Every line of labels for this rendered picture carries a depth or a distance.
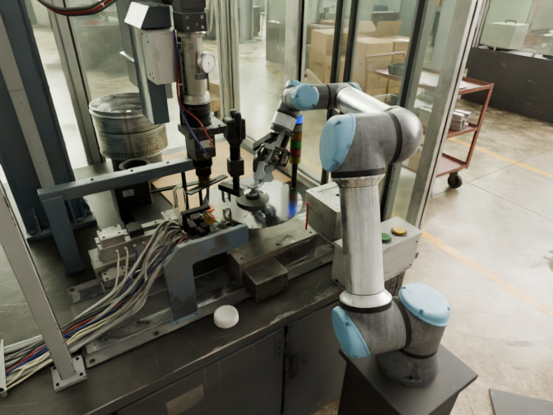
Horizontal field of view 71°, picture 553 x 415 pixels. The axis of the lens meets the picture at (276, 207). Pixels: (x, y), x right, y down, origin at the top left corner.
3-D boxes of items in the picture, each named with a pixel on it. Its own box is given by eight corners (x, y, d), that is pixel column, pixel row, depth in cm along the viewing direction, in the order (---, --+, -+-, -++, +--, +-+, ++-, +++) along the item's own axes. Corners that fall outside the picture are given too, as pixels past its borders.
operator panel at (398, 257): (389, 250, 140) (397, 215, 132) (413, 267, 132) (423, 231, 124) (329, 277, 127) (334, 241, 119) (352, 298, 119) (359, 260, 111)
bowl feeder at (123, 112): (160, 157, 204) (151, 88, 185) (183, 181, 182) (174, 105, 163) (99, 170, 189) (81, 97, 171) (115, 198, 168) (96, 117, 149)
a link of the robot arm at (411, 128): (453, 116, 80) (354, 72, 121) (406, 119, 77) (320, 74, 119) (442, 168, 86) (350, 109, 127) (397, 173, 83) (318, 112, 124)
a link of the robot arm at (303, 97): (330, 81, 112) (317, 85, 122) (293, 82, 109) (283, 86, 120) (332, 109, 114) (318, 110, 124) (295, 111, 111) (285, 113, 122)
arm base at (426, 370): (450, 369, 99) (460, 342, 94) (410, 398, 92) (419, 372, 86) (404, 328, 109) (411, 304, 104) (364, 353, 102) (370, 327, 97)
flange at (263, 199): (259, 212, 123) (259, 205, 121) (230, 203, 127) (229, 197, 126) (275, 196, 131) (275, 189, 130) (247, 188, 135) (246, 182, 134)
